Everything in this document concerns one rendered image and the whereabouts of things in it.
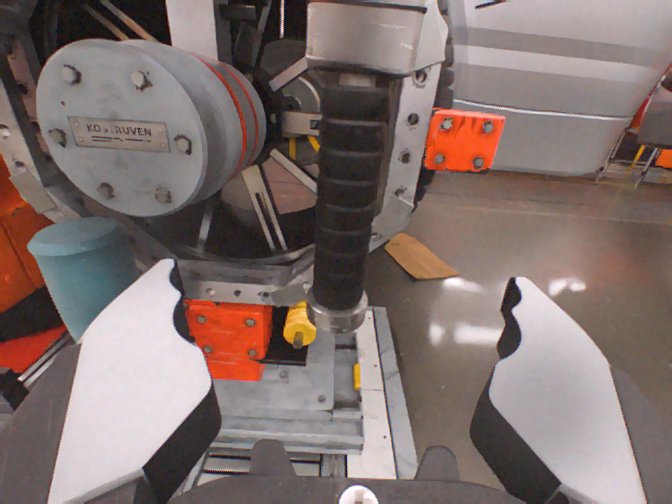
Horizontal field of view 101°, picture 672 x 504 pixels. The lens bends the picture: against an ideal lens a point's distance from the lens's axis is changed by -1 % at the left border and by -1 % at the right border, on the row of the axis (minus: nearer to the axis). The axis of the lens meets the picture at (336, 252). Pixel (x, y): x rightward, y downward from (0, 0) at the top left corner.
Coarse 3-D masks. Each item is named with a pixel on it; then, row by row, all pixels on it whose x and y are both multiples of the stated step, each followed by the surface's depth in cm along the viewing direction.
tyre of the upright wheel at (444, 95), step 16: (32, 16) 36; (32, 32) 36; (448, 32) 37; (448, 48) 37; (448, 64) 38; (448, 80) 39; (448, 96) 40; (432, 176) 46; (416, 192) 46; (416, 208) 49; (160, 240) 52; (192, 256) 53; (368, 256) 52
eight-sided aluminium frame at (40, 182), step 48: (0, 0) 31; (432, 0) 28; (0, 48) 32; (432, 48) 30; (0, 96) 33; (432, 96) 32; (0, 144) 35; (48, 192) 38; (384, 192) 38; (144, 240) 46; (384, 240) 41; (192, 288) 46; (240, 288) 46; (288, 288) 45
